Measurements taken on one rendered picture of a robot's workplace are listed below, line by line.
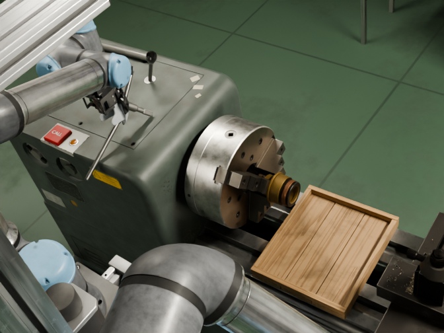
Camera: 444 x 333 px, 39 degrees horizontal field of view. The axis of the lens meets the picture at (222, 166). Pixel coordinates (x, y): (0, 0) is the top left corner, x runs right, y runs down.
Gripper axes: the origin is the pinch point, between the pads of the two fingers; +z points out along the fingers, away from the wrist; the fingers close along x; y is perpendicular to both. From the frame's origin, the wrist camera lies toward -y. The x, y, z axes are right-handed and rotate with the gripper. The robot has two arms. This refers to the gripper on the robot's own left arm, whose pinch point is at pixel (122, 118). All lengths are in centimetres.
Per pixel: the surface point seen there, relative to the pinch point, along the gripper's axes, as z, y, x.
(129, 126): 4.5, -1.4, -0.1
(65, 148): 4.3, 13.7, -12.1
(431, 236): 33, -22, 83
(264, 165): 19.0, -15.4, 35.0
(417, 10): 133, -255, -10
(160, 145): 4.7, 0.6, 12.8
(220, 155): 7.5, -5.1, 28.7
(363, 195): 131, -100, 26
